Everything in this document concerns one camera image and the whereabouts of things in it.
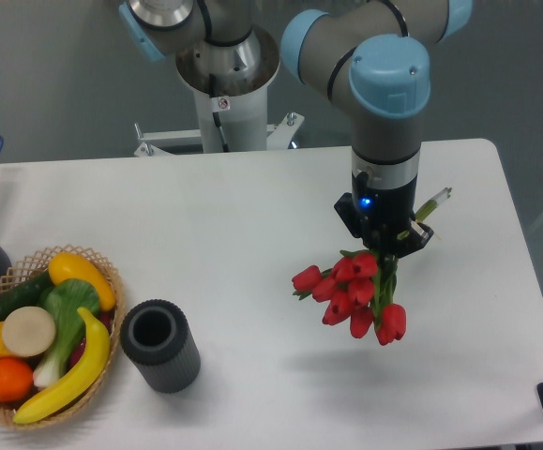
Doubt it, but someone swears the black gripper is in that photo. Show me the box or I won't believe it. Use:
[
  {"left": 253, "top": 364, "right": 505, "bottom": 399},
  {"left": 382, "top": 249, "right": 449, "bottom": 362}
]
[{"left": 334, "top": 161, "right": 431, "bottom": 257}]

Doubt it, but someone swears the red tulip bouquet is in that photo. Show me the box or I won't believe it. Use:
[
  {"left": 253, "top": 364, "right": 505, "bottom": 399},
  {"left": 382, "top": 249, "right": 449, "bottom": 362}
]
[{"left": 292, "top": 247, "right": 406, "bottom": 346}]

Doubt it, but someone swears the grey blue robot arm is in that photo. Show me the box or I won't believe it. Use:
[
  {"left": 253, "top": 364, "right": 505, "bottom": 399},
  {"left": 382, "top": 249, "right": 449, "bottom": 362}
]
[{"left": 119, "top": 1, "right": 473, "bottom": 258}]

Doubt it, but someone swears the dark grey ribbed vase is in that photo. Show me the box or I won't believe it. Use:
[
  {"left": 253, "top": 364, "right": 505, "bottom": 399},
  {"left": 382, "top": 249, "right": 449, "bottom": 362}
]
[{"left": 120, "top": 299, "right": 201, "bottom": 394}]

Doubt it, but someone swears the yellow banana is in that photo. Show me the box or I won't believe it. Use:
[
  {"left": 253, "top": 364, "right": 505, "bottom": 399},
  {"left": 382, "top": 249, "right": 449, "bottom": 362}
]
[{"left": 12, "top": 307, "right": 111, "bottom": 425}]

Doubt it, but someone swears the yellow squash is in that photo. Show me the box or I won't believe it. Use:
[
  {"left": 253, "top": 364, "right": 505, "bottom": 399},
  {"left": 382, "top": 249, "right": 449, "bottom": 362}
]
[{"left": 48, "top": 252, "right": 116, "bottom": 311}]

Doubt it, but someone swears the green bok choy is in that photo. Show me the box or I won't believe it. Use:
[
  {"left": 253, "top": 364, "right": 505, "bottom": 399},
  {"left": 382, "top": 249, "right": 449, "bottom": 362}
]
[{"left": 33, "top": 278, "right": 100, "bottom": 390}]

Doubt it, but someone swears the woven wicker basket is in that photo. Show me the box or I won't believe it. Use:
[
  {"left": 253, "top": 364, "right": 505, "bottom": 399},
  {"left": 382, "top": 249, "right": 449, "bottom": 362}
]
[{"left": 0, "top": 245, "right": 126, "bottom": 430}]

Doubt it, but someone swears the green cucumber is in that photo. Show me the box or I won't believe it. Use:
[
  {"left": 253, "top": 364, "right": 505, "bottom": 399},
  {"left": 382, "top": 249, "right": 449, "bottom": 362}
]
[{"left": 0, "top": 272, "right": 53, "bottom": 322}]

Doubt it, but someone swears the beige round mushroom cap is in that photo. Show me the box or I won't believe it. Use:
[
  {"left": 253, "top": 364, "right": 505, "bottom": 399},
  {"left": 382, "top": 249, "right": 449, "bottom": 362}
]
[{"left": 2, "top": 307, "right": 56, "bottom": 357}]

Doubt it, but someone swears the orange fruit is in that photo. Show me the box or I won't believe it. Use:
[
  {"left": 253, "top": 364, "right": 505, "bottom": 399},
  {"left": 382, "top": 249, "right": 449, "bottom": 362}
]
[{"left": 0, "top": 357, "right": 33, "bottom": 403}]

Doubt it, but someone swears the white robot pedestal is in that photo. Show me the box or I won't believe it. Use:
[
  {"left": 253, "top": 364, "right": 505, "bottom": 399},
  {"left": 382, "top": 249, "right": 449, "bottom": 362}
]
[{"left": 134, "top": 25, "right": 305, "bottom": 157}]

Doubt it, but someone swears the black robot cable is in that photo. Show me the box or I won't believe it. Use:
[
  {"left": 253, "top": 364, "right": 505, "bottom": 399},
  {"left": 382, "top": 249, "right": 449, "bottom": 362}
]
[{"left": 207, "top": 73, "right": 231, "bottom": 153}]

